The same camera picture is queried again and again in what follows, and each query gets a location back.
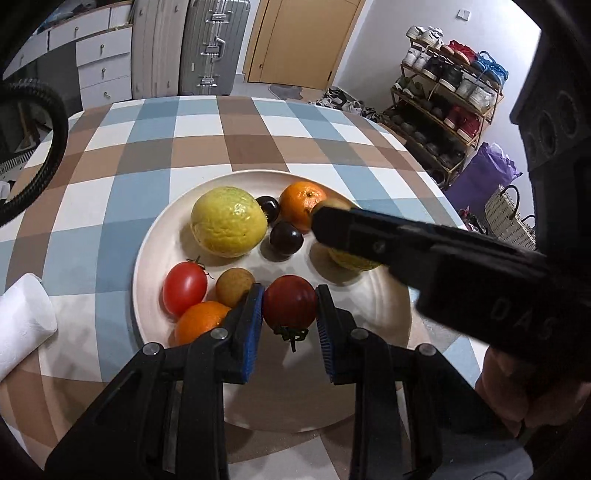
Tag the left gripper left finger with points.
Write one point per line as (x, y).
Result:
(162, 415)

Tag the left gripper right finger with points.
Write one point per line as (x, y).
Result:
(416, 417)

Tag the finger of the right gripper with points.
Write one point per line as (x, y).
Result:
(360, 237)

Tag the small yellow-green lemon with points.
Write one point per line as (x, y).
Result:
(345, 260)

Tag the orange mandarin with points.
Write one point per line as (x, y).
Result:
(297, 201)
(199, 319)

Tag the dark plum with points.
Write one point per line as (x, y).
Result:
(285, 239)
(270, 207)

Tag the red tomato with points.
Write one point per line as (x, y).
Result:
(184, 286)
(289, 308)

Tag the brown kiwi fruit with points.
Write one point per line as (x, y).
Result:
(232, 285)

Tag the large green wrinkled citrus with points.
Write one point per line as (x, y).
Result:
(227, 222)

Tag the right hand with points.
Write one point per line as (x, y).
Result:
(517, 405)

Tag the purple bag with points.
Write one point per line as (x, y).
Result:
(488, 169)

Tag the woven basket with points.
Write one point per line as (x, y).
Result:
(504, 220)

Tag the wooden shoe rack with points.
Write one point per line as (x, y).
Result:
(443, 101)

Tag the cream round plate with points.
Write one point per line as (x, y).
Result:
(288, 390)

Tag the white paper towel roll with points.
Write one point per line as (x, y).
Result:
(27, 320)

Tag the checkered tablecloth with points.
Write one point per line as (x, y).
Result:
(123, 165)

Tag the wooden door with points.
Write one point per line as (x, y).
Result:
(299, 43)

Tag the silver grey suitcase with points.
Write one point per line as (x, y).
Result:
(212, 38)

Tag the beige suitcase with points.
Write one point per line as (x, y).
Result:
(157, 34)

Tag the white drawer cabinet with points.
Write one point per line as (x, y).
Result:
(82, 51)

